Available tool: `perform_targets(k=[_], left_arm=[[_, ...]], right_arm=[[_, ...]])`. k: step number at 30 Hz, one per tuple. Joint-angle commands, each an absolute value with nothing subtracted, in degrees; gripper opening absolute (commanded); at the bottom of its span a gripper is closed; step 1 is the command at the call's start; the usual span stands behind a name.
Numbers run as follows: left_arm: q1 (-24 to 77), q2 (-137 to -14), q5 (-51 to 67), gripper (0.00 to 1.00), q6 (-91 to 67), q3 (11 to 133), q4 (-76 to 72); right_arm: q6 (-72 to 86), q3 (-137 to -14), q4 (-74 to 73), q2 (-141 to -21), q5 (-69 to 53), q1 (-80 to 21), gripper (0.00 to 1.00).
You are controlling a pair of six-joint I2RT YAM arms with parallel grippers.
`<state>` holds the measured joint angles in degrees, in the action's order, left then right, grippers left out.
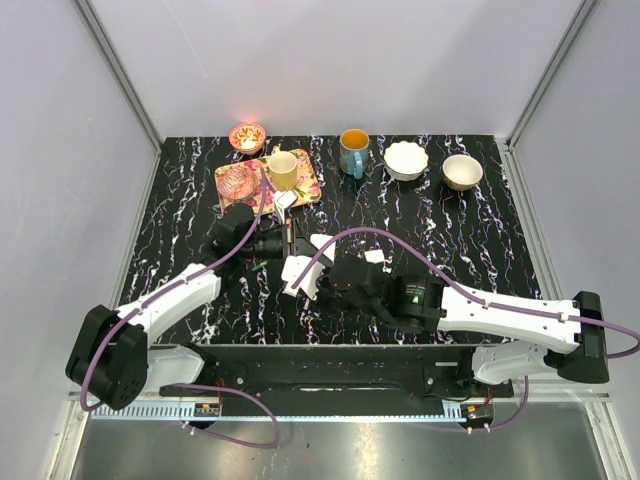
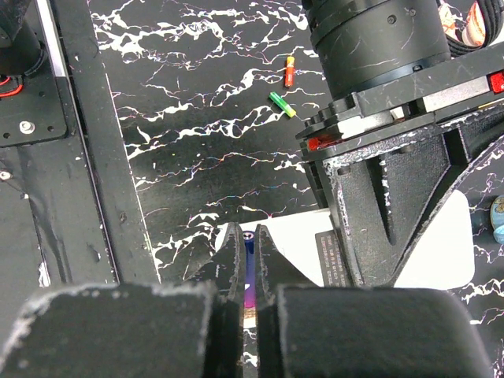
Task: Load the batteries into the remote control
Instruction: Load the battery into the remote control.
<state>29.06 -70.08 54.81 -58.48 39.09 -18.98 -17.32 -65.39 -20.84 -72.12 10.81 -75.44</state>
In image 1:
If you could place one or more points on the cream floral small bowl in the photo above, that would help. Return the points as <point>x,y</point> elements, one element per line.
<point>462,172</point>

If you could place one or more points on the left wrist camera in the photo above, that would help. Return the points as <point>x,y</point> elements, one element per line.
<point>283,201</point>

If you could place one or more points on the white battery cover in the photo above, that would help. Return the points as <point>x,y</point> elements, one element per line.
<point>375,256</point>

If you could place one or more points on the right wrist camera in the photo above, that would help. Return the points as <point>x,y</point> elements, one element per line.
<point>310,280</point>

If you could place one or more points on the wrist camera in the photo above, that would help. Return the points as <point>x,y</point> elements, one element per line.
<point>283,201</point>
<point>310,280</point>

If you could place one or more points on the blue butterfly mug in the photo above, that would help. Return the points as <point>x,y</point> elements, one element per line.
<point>354,152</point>

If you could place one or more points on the aluminium frame post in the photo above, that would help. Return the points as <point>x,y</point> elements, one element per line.
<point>570,37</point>
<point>100,37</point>

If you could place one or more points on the red orange patterned bowl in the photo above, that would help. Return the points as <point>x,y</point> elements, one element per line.
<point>248,138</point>

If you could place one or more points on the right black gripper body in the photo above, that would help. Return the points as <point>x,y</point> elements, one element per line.
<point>379,311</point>

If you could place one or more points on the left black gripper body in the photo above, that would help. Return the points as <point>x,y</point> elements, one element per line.
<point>274,245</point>

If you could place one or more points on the white scalloped bowl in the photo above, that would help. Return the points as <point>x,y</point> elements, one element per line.
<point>405,161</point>

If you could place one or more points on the pink glass bowl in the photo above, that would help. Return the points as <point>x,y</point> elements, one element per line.
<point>237,183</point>

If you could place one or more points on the aluminium frame post right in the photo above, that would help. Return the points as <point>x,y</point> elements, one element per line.
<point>570,37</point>

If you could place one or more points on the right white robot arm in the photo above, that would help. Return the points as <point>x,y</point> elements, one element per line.
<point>562,336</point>

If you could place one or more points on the aluminium frame post left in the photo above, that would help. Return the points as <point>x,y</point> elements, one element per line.
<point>100,37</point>

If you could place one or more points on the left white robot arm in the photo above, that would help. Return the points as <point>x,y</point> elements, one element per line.
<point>111,358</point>

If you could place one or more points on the floral rectangular tray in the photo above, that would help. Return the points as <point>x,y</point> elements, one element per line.
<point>308,188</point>

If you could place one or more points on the cream yellow cup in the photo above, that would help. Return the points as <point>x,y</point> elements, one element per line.
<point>282,167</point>

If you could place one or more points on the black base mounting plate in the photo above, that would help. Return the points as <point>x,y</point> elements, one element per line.
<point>348,381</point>

